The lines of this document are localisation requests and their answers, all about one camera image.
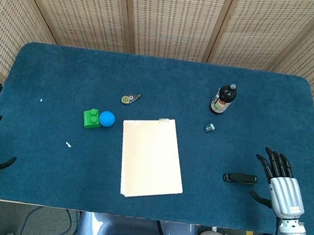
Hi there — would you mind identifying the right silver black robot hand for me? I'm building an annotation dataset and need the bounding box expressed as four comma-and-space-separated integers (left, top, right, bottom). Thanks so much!
247, 146, 312, 223

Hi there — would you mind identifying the black stapler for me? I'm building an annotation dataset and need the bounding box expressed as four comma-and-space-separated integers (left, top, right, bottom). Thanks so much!
222, 172, 259, 187

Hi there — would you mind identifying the dark glass bottle with label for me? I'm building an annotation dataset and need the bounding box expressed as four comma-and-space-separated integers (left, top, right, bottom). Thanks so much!
209, 79, 239, 118

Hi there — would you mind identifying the green toy building block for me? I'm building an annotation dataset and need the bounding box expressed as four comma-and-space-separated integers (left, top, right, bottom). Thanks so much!
81, 107, 103, 131

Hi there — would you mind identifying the blue felt table mat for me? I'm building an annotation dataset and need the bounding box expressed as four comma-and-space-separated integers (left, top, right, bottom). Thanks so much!
0, 38, 314, 235

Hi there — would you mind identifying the blue ball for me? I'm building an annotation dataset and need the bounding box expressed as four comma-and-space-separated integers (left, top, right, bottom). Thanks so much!
98, 110, 117, 129

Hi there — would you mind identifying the cream paper notepad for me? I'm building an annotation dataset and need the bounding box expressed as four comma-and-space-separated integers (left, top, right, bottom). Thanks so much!
114, 113, 191, 204

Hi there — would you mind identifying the correction tape dispenser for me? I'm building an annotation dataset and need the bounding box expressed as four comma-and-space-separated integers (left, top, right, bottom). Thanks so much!
120, 91, 141, 106

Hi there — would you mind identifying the dark floor cable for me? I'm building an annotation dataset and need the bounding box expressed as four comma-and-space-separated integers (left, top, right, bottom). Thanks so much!
20, 204, 44, 235

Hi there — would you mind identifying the blue floor cable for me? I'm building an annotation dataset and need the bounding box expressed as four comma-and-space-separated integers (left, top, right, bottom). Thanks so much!
63, 209, 82, 235

